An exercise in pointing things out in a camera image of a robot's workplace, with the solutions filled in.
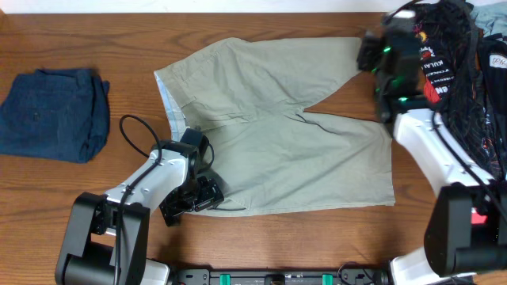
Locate black printed garment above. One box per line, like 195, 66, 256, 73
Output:
412, 1, 506, 180

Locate khaki green shorts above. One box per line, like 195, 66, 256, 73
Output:
154, 37, 395, 217

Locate light grey-blue garment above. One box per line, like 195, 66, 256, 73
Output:
471, 2, 507, 37

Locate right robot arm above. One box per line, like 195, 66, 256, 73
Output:
357, 8, 506, 284

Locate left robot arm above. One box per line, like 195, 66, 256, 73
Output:
55, 129, 224, 285

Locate red printed t-shirt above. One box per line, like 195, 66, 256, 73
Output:
423, 78, 448, 104

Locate folded navy blue shorts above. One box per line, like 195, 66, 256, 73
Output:
1, 69, 110, 163

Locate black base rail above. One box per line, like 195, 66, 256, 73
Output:
170, 266, 391, 285

